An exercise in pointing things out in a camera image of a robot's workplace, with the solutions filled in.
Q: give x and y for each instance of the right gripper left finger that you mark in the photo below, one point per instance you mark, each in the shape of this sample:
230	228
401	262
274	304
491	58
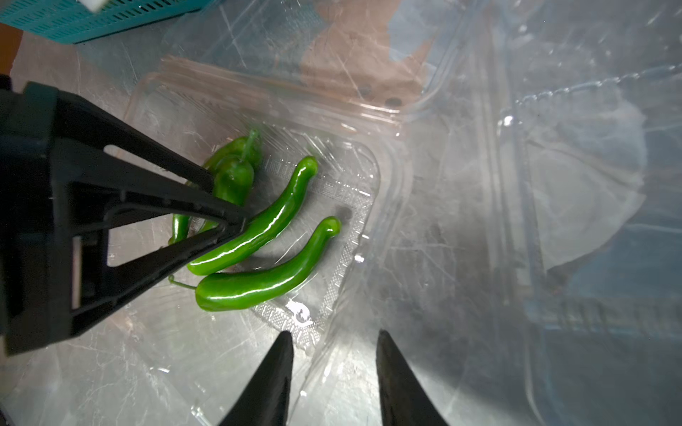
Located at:
265	399

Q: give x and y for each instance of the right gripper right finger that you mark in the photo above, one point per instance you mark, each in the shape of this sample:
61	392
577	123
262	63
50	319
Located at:
403	400

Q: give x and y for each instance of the teal plastic basket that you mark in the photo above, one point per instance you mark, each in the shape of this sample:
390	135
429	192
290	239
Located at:
70	22

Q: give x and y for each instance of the green peppers bunch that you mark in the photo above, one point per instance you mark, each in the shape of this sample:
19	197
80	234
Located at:
233	169

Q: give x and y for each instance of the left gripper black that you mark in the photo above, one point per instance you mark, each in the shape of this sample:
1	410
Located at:
35	284

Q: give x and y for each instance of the clear clamshell container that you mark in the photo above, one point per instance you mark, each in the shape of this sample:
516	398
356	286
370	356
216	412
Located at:
335	102
535	276

